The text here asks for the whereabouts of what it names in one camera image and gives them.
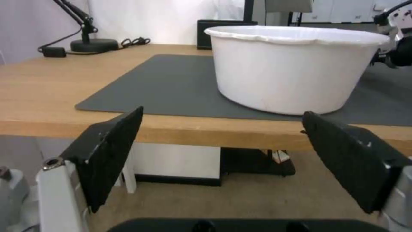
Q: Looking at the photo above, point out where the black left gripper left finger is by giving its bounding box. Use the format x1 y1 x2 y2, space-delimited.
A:
0 106 144 232

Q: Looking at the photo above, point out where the black desk lamp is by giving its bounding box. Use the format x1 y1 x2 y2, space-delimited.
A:
53 0 120 53

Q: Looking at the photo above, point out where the white table leg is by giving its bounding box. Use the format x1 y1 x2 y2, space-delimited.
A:
120 154 138 194

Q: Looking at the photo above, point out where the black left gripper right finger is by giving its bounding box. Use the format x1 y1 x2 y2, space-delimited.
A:
300 111 412 232

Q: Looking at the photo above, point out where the grey hanging panel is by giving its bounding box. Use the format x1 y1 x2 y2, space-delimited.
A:
265 0 314 14

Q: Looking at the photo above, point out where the black background table frame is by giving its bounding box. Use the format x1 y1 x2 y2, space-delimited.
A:
287 11 305 26

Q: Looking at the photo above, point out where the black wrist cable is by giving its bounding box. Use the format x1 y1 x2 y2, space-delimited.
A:
373 0 412 26

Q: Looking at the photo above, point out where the black lamp cable with switch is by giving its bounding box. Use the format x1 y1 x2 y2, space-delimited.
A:
37 23 85 58

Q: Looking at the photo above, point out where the coiled black power cable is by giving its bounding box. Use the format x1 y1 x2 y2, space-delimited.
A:
120 37 152 47

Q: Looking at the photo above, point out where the black rectangular box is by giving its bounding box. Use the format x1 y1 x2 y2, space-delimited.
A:
196 20 258 50

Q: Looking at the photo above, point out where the white under-desk cabinet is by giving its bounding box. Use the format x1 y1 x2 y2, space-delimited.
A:
132 142 223 187

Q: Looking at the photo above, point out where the black upright monitor pole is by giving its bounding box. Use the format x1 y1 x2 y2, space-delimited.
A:
244 0 256 22

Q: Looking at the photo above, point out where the large white paper bowl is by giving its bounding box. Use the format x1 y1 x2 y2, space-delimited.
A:
204 26 391 116

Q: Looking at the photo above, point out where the dark grey desk mat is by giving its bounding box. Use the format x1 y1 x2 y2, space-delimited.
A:
74 54 412 127

